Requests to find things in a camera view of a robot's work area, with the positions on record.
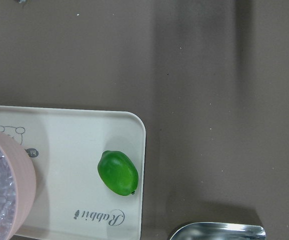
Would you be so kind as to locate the stainless steel ice scoop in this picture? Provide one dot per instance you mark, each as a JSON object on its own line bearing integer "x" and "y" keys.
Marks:
{"x": 218, "y": 231}

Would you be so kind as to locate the pink bowl of ice cubes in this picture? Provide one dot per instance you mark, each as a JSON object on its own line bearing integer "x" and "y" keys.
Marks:
{"x": 17, "y": 186}

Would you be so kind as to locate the green lime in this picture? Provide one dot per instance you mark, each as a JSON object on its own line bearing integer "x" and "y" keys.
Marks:
{"x": 118, "y": 172}

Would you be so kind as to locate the cream rectangular serving tray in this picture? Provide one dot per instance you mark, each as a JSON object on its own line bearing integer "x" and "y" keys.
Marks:
{"x": 65, "y": 146}

